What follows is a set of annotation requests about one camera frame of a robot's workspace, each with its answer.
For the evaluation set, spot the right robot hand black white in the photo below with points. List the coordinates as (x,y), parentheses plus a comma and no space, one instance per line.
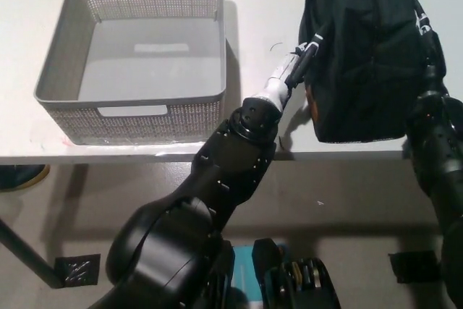
(430,45)

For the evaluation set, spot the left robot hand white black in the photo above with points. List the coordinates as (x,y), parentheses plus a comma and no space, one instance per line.
(289,66)

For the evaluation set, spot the dark green lunch bag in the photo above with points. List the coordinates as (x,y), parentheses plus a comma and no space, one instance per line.
(365,52)

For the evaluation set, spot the thin curved dark thread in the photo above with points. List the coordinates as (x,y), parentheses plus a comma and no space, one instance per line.
(273,45)

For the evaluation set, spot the short dark thread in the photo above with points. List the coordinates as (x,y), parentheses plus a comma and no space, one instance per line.
(281,142)

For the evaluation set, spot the grey perforated plastic basket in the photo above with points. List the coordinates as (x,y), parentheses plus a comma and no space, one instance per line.
(137,124)

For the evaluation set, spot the black shoe tan sole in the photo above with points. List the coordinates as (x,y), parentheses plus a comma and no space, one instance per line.
(18,178)

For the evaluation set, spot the dark metal table leg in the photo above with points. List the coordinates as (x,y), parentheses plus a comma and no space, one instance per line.
(29,254)

